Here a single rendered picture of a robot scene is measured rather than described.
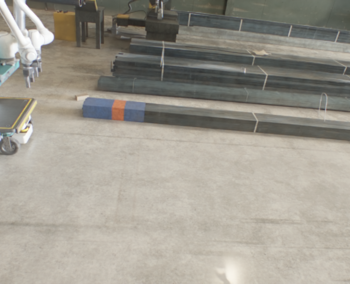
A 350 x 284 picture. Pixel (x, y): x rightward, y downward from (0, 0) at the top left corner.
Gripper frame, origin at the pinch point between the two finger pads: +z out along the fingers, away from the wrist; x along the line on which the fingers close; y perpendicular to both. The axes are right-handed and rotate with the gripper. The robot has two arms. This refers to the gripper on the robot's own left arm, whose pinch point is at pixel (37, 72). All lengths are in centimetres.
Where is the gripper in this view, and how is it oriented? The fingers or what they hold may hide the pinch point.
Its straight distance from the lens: 310.4
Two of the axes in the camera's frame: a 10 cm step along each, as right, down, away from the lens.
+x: -1.5, -5.1, 8.5
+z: -1.1, 8.6, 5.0
